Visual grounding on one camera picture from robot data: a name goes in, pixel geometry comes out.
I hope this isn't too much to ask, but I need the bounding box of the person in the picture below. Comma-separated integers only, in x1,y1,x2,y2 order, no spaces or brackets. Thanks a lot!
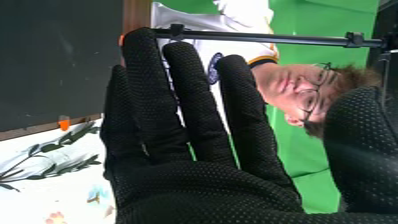
148,0,383,139

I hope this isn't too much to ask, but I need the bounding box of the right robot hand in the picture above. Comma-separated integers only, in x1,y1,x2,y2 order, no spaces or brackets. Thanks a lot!
97,27,398,224

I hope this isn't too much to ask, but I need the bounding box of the black stand pole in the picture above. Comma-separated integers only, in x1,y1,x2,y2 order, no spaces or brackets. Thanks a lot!
150,23,398,49

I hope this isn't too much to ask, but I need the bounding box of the dark mat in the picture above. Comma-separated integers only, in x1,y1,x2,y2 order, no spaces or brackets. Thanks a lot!
0,0,125,133

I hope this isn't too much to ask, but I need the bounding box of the white sheet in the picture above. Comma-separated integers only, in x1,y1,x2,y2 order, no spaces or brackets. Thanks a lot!
0,118,120,224

